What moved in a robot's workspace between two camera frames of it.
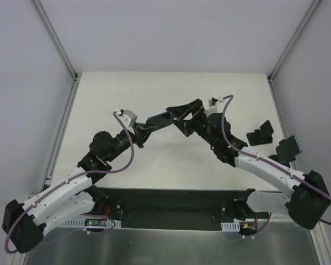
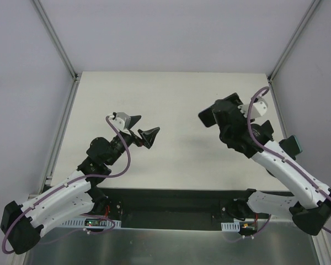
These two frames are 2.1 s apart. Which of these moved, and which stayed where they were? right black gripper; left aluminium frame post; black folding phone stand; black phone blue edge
Moved: right black gripper
Stayed: black folding phone stand; black phone blue edge; left aluminium frame post
